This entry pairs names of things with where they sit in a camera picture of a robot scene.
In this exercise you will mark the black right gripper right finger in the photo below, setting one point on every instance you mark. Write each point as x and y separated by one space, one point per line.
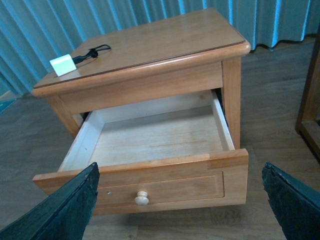
296 206

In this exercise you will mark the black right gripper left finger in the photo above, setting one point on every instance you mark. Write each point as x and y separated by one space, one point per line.
63 215

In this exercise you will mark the wooden drawer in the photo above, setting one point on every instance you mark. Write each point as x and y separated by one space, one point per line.
165 154

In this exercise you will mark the white charger block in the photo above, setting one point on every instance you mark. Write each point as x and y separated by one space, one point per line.
63 65

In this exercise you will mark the dark wooden side table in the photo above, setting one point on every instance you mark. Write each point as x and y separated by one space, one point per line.
307 123

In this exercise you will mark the grey pleated curtain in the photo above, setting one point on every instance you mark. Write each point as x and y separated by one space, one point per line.
33 32

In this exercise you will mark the light wooden nightstand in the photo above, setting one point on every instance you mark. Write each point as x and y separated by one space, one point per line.
188 53

